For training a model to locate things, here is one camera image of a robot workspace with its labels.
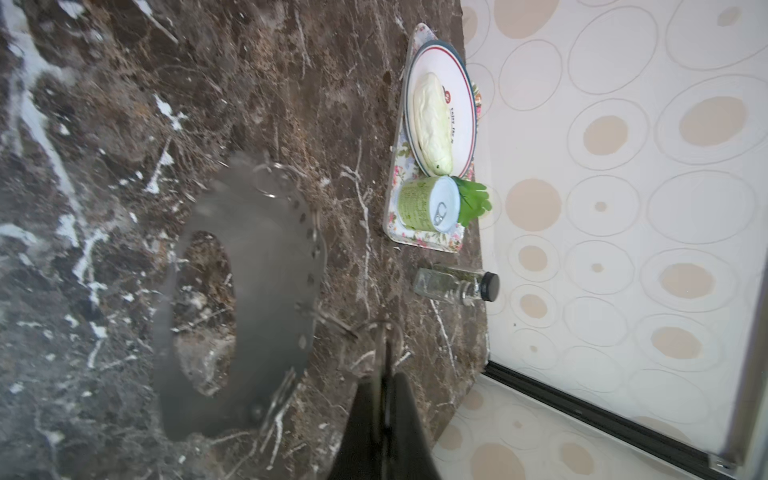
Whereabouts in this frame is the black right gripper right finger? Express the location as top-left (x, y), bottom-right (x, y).
top-left (383, 372), bottom-right (440, 480)

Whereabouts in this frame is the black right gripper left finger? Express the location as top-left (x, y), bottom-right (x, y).
top-left (327, 376), bottom-right (383, 480)

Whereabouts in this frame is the metal key organizer plate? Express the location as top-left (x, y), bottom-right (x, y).
top-left (152, 151), bottom-right (326, 440)

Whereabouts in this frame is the empty glass shaker silver lid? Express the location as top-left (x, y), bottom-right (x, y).
top-left (413, 268), bottom-right (469, 306)

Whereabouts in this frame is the herb jar black lid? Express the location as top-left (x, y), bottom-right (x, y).
top-left (433, 264), bottom-right (501, 306)

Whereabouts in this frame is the green tin can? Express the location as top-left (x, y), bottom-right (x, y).
top-left (397, 176), bottom-right (460, 234)

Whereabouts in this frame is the green leaf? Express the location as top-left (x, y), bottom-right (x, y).
top-left (453, 177), bottom-right (493, 227)

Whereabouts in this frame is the floral rectangular tray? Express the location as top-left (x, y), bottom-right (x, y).
top-left (383, 23), bottom-right (481, 253)

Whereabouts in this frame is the pale cabbage piece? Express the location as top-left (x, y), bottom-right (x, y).
top-left (412, 73), bottom-right (453, 176)

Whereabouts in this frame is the white plate with rim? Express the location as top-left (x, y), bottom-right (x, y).
top-left (404, 40), bottom-right (478, 178)

